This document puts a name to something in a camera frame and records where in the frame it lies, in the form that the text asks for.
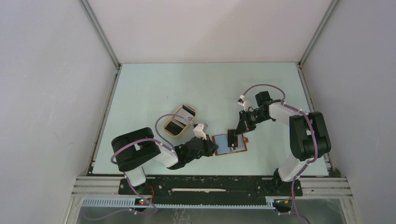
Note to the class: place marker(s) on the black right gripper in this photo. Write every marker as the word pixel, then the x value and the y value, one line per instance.
pixel 243 122

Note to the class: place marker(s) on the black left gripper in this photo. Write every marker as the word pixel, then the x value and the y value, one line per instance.
pixel 210 147

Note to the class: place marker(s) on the oval wooden tray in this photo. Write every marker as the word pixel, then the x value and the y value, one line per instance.
pixel 180 120

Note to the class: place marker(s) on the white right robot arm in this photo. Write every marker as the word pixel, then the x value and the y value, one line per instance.
pixel 308 135

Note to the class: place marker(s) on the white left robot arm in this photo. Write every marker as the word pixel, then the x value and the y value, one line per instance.
pixel 134 149

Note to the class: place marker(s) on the black card in tray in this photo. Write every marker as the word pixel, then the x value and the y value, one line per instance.
pixel 173 128

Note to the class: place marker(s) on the grey card in tray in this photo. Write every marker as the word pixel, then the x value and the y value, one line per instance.
pixel 187 111

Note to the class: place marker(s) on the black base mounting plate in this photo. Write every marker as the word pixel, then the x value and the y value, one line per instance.
pixel 216 189

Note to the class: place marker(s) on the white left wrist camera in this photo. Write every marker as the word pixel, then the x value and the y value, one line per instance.
pixel 200 131

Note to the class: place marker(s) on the aluminium corner frame post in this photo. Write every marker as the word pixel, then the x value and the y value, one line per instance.
pixel 319 30

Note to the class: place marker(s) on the light blue cable duct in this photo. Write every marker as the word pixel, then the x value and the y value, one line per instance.
pixel 120 202

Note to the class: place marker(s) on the left aluminium corner post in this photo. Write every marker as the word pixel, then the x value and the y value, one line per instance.
pixel 86 6

